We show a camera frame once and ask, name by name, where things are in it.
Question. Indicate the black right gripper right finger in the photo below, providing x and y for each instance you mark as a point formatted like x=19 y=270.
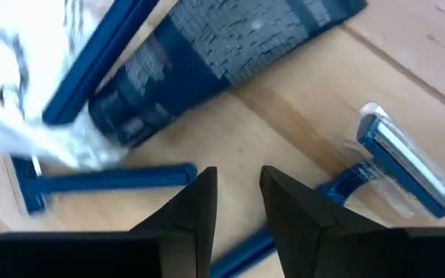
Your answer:
x=296 y=224

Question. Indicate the blue disposable razor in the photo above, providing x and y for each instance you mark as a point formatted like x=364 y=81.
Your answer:
x=110 y=181
x=99 y=58
x=404 y=162

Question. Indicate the dark blue toiletry tube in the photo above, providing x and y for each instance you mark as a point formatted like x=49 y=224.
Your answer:
x=207 y=50

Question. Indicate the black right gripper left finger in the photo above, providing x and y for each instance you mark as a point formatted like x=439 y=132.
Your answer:
x=191 y=224

